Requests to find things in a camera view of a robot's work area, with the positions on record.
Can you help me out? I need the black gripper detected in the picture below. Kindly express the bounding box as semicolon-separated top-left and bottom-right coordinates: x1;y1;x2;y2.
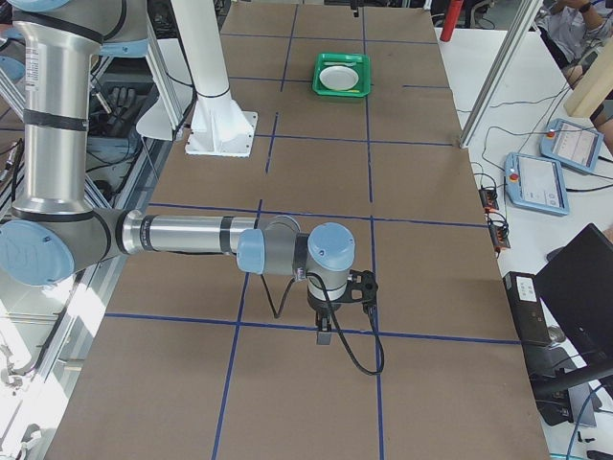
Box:
307;291;341;345

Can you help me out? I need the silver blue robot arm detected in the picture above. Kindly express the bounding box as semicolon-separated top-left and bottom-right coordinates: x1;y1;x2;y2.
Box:
1;1;356;344

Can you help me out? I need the near orange black usb hub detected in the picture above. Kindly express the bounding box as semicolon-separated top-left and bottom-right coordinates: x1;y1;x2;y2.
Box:
487;212;511;254

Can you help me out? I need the orange black usb hub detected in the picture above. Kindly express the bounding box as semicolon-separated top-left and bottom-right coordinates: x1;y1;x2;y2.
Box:
487;212;511;254
479;187;499;212

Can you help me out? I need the black desktop box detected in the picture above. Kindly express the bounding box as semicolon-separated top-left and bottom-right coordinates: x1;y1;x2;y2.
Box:
503;271;566;348

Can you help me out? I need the far orange black usb hub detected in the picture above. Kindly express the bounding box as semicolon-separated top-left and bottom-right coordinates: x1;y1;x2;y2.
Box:
479;187;499;212

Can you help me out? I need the white round plate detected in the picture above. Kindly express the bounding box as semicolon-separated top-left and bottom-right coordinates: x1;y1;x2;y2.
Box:
319;65;359;91

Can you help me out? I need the green plastic tray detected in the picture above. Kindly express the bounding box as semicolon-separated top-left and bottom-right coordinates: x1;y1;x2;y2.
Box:
311;53;371;98

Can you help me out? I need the near blue teach pendant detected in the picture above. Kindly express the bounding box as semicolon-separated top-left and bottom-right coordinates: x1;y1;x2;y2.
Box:
504;152;570;216

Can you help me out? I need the blue teach pendant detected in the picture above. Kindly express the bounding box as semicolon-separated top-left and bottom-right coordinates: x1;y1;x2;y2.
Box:
540;119;603;174
504;152;570;216

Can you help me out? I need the black laptop monitor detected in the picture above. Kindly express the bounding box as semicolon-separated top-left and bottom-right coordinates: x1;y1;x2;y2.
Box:
535;223;612;363

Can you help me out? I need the far blue teach pendant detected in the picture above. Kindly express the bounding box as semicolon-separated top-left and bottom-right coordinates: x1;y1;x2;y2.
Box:
540;119;603;174

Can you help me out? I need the red cylinder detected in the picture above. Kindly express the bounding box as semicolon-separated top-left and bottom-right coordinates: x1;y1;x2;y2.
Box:
440;0;464;42

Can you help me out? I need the seated person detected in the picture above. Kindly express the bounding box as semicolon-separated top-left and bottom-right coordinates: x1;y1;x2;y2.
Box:
535;0;613;130

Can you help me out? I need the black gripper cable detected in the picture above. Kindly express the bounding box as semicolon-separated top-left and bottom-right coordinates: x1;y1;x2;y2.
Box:
258;270;386;377

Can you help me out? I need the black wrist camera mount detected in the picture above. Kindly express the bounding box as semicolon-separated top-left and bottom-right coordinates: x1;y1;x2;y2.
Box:
343;269;378;311

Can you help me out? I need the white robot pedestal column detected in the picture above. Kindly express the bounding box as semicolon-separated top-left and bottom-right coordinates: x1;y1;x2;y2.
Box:
171;0;258;158

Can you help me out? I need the aluminium frame post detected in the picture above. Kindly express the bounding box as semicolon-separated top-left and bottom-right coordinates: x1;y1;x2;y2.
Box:
459;0;542;149

